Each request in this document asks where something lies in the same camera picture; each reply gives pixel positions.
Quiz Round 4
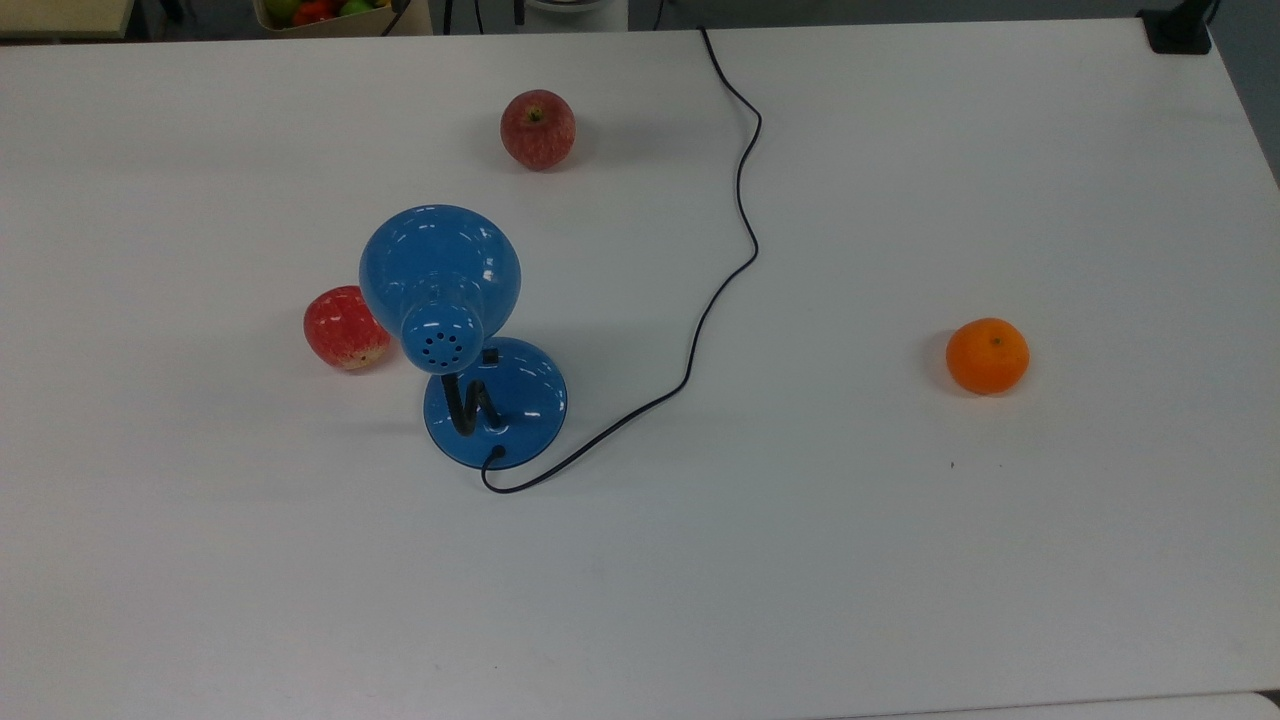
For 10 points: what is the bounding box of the blue desk lamp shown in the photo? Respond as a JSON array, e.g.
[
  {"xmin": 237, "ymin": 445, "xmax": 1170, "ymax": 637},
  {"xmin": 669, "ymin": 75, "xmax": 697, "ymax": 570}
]
[{"xmin": 358, "ymin": 204, "xmax": 569, "ymax": 471}]

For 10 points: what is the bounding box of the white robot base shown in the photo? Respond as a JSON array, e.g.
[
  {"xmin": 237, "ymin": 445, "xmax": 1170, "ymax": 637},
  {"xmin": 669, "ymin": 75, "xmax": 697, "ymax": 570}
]
[{"xmin": 523, "ymin": 0, "xmax": 630, "ymax": 32}]

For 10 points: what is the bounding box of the dark red apple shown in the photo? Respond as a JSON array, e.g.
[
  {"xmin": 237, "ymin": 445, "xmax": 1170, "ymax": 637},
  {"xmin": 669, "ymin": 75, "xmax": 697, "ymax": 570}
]
[{"xmin": 500, "ymin": 89, "xmax": 578, "ymax": 172}]

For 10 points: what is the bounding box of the bright red apple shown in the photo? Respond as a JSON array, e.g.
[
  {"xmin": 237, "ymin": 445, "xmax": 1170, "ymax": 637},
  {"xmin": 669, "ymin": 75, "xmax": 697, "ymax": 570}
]
[{"xmin": 303, "ymin": 285, "xmax": 392, "ymax": 372}]

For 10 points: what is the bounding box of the orange mandarin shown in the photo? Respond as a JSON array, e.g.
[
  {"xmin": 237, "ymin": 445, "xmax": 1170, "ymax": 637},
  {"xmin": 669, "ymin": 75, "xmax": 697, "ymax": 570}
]
[{"xmin": 945, "ymin": 317, "xmax": 1031, "ymax": 396}]

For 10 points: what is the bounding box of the cardboard box of fruit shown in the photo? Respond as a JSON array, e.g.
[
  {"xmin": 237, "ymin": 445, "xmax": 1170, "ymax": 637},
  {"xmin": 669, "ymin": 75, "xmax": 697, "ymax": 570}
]
[{"xmin": 253, "ymin": 0, "xmax": 398, "ymax": 38}]

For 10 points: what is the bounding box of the black table clamp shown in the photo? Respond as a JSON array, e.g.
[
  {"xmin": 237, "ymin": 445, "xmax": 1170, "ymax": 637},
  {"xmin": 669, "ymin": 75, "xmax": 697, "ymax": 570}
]
[{"xmin": 1137, "ymin": 0, "xmax": 1223, "ymax": 56}]

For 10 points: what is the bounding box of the wooden side table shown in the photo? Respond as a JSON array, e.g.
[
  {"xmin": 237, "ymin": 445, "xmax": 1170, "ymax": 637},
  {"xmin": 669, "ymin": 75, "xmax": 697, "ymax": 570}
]
[{"xmin": 0, "ymin": 0, "xmax": 137, "ymax": 41}]

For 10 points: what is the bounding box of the black lamp power cable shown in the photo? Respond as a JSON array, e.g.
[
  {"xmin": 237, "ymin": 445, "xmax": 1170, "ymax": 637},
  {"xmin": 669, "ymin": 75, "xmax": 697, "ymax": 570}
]
[{"xmin": 480, "ymin": 26, "xmax": 764, "ymax": 495}]

